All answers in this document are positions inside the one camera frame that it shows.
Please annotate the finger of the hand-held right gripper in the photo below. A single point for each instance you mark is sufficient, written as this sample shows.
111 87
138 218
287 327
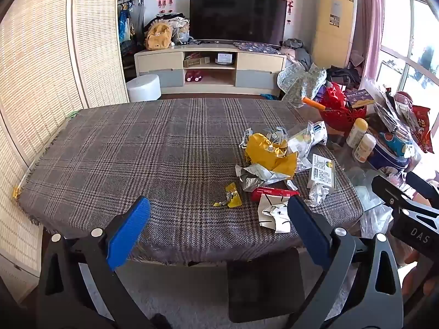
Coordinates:
387 188
420 182

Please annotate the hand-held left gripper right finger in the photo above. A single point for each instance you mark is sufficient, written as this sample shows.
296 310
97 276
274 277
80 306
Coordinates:
308 229

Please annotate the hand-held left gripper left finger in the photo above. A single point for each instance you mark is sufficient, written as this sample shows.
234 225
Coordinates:
129 233

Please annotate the clear foil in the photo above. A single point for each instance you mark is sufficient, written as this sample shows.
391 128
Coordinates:
317 195

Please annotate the red snack packet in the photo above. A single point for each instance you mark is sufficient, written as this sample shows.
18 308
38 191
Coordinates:
271 192

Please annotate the dark grey trash bin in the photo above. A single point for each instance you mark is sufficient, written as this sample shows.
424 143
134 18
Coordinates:
264 284

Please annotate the silver foil wrapper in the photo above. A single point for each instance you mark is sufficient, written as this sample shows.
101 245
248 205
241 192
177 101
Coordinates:
255 176

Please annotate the person's right hand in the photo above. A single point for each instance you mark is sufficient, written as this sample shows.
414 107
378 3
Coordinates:
416 276

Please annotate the clear plastic bag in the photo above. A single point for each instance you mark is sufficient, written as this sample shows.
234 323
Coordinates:
374 212

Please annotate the blue round tin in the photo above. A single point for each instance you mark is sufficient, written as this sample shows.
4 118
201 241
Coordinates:
387 150

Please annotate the white pill bottle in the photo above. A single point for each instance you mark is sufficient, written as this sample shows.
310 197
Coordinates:
363 147
356 132

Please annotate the red snack bag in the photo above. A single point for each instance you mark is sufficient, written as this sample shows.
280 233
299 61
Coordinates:
423 126

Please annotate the white medicine box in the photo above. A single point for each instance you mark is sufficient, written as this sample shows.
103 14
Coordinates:
320 171

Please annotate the stack of clear plastic bags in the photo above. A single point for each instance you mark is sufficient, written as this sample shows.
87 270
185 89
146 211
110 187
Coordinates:
387 106

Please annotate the grey plaid tablecloth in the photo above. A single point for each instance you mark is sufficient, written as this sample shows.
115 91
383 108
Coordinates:
137 150

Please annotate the small yellow candy wrapper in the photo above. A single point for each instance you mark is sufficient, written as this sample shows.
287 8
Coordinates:
231 197

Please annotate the red plastic basket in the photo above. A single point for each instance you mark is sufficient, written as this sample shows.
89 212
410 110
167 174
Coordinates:
339 116

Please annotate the white plastic package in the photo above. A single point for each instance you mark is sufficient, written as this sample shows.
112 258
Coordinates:
308 140

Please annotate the dark blue book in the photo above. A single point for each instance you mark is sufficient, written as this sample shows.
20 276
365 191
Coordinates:
358 97

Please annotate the small white torn wrappers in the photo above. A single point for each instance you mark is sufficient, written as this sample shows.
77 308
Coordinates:
274 133

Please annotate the dark clothes heap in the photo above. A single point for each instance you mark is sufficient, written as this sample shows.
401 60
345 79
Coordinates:
343 75

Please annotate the green floral cloth bag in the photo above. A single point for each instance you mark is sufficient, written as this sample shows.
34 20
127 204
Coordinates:
301 80

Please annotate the window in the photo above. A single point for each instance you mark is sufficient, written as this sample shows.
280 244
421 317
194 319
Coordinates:
411 41

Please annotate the white round stool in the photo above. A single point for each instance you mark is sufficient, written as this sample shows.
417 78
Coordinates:
144 87

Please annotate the heap of grey clothes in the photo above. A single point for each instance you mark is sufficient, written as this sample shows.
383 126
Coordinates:
296 53

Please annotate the pink curtain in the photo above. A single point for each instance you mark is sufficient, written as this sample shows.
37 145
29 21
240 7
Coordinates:
372 24

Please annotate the red slippers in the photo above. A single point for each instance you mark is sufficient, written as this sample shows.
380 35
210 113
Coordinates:
193 76

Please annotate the beige standing air conditioner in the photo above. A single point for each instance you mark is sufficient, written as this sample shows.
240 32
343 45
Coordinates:
334 24

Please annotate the beige television stand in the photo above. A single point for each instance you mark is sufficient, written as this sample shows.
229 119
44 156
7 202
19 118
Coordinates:
159 61

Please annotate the bamboo folding screen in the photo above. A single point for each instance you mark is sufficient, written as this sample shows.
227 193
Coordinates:
41 75

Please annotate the flat cardboard box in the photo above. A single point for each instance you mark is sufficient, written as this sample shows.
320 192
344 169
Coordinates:
194 61

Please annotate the dark floral cloth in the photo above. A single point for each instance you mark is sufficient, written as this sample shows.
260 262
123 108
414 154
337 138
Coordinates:
257 47

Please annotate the small white device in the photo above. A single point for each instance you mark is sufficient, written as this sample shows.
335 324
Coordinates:
224 59

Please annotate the yellow backpack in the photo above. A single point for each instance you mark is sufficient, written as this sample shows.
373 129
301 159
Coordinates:
157 37

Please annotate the blue hanging bag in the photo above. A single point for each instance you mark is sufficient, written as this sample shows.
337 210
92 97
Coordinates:
124 27

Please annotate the pile of grey clothes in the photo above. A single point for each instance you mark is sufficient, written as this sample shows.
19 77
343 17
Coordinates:
178 27

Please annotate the black flat television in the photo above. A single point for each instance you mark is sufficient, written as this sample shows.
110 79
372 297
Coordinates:
238 17

